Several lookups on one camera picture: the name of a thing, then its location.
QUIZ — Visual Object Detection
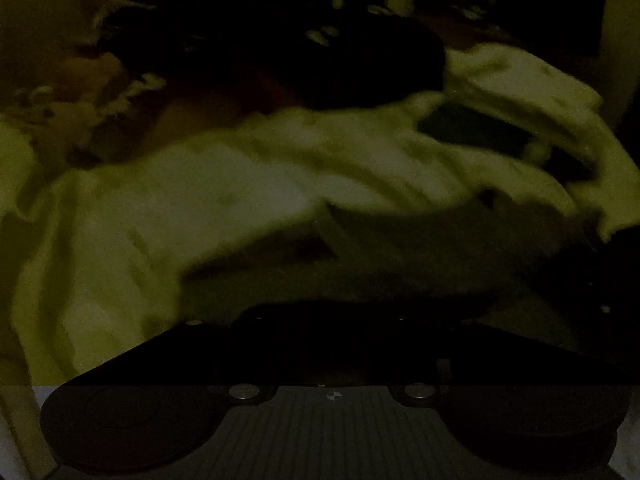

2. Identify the folded dark cloth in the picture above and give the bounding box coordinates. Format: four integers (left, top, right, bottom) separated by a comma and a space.
419, 100, 596, 182

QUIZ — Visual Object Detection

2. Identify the dark frilly cloth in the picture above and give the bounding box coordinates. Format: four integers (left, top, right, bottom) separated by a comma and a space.
92, 0, 450, 112

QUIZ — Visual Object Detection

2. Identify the dark shelf unit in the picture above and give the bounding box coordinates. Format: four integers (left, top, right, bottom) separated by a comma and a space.
415, 0, 609, 57

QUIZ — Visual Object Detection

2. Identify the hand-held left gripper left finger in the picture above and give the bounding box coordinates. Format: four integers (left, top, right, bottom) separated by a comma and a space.
65, 304, 322, 403

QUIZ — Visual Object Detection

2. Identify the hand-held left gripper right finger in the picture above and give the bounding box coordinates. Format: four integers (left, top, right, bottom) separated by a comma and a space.
320, 304, 626, 403

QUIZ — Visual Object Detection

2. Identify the white floral blanket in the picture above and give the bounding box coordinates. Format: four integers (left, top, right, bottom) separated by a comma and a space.
0, 42, 640, 386

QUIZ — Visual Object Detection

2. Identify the grey garment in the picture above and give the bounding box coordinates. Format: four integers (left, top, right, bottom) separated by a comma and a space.
180, 195, 606, 322

